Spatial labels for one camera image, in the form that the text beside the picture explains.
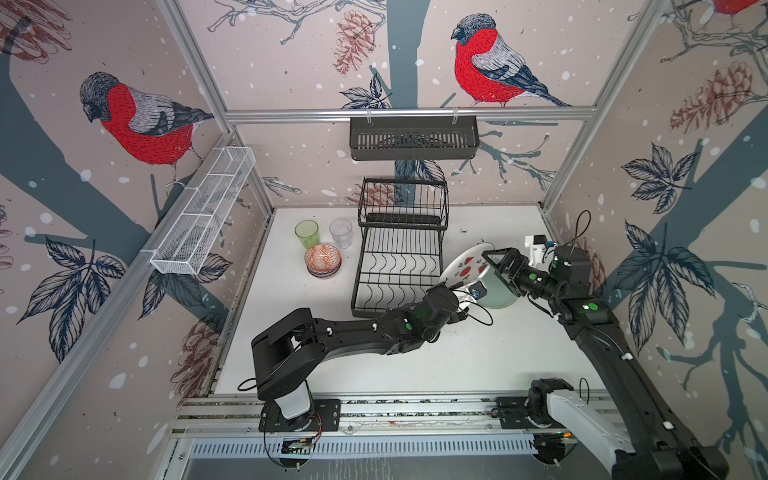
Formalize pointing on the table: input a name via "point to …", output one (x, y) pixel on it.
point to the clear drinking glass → (341, 231)
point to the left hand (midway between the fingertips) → (463, 284)
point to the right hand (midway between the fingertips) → (486, 264)
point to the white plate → (466, 265)
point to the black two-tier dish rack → (400, 252)
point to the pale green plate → (498, 295)
